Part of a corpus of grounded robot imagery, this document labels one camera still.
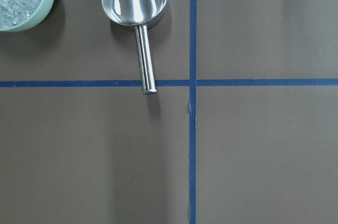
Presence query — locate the steel ice scoop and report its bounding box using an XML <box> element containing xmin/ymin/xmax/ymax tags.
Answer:
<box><xmin>101</xmin><ymin>0</ymin><xmax>168</xmax><ymax>95</ymax></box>

